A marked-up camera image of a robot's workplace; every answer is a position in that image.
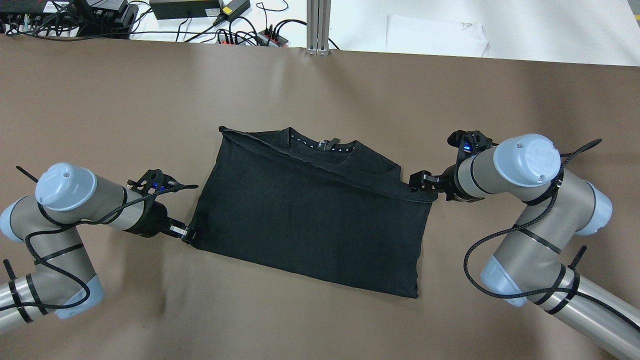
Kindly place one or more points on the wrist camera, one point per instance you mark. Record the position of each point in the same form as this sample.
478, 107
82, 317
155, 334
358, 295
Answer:
156, 182
469, 144

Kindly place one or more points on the black power adapter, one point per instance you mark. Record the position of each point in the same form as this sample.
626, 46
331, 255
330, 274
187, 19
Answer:
183, 9

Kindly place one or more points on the black printed t-shirt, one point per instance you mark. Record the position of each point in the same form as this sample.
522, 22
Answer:
337, 212

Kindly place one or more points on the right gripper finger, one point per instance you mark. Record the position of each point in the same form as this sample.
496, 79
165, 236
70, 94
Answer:
424, 181

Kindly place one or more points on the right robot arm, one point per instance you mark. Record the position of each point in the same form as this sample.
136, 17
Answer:
521, 264

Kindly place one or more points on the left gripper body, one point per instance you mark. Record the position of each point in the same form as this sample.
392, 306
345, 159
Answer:
152, 222

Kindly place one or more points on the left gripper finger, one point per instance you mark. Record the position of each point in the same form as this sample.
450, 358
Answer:
182, 232

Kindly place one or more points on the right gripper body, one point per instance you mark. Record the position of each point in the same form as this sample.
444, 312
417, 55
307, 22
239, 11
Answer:
448, 184

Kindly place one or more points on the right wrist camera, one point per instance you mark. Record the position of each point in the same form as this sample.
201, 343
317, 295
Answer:
469, 144

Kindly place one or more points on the usb hub with cables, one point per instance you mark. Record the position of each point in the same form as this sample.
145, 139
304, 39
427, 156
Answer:
272, 39

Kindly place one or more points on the aluminium frame post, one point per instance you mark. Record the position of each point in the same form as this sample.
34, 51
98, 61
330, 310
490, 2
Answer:
317, 27

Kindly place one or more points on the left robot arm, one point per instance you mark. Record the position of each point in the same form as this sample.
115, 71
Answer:
64, 281

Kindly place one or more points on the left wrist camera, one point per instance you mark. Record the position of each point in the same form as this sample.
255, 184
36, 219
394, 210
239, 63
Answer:
156, 182

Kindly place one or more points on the white paper sheet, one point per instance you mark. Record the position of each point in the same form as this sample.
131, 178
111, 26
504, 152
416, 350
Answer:
423, 36

